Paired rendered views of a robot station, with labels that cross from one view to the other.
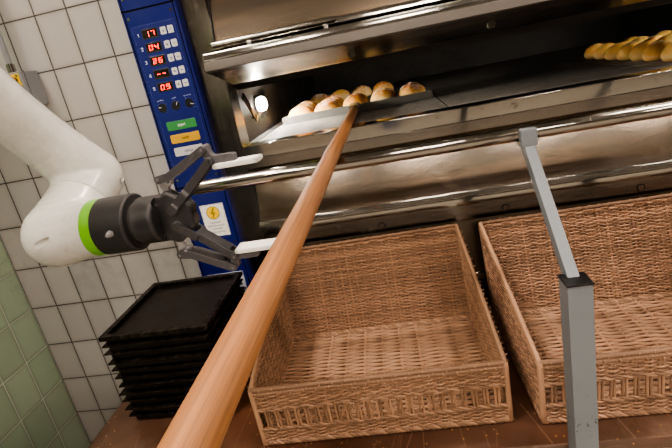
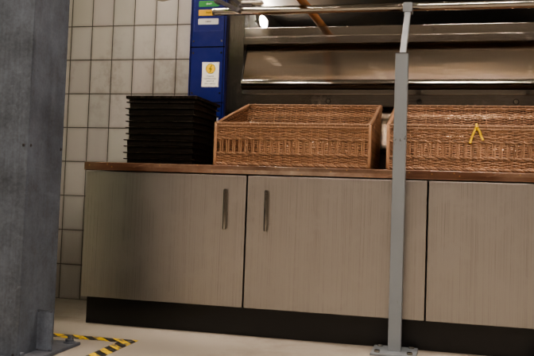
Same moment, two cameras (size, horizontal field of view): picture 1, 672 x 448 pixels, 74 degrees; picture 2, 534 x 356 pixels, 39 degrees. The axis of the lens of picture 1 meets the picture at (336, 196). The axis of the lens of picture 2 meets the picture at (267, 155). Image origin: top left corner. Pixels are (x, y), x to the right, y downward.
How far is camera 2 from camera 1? 2.00 m
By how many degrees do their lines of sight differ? 20
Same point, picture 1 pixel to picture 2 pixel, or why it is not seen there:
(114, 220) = not seen: outside the picture
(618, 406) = (431, 163)
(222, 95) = not seen: outside the picture
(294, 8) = not seen: outside the picture
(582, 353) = (400, 92)
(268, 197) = (252, 67)
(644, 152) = (517, 74)
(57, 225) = not seen: outside the picture
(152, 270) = not seen: hidden behind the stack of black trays
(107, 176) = not seen: outside the picture
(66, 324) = (67, 145)
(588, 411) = (400, 130)
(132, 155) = (167, 21)
